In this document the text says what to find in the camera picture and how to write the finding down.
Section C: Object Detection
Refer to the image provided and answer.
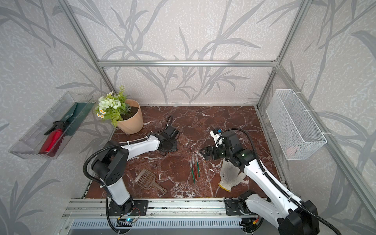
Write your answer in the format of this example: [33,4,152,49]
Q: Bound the white wire mesh basket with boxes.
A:
[266,89,327,161]

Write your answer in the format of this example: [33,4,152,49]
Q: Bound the brown plastic scoop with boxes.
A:
[135,168,167,194]

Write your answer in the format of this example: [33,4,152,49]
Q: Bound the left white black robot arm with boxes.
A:
[83,126,180,206]

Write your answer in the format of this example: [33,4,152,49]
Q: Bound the white work glove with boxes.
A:
[218,160,246,192]

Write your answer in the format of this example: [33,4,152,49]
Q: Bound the green garden trowel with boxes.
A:
[61,102,95,136]

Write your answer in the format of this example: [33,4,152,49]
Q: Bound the artificial white flower plant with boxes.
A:
[95,86,131,128]

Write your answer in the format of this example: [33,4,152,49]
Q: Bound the green carving knife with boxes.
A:
[196,156,200,178]
[189,160,196,184]

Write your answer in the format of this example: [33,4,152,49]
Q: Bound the small circuit board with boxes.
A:
[116,217,138,227]

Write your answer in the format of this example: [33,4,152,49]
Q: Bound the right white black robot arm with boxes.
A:
[200,128,340,235]

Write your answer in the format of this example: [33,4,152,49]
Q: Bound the red spray bottle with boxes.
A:
[39,120,70,157]

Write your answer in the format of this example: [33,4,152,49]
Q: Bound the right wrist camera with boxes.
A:
[210,128,223,147]

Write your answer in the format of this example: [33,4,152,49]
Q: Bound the clear plastic wall tray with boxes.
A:
[9,92,95,160]

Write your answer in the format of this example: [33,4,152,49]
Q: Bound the terracotta flower pot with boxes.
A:
[117,99,144,134]

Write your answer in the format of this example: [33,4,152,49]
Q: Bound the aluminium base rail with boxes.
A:
[60,197,309,219]

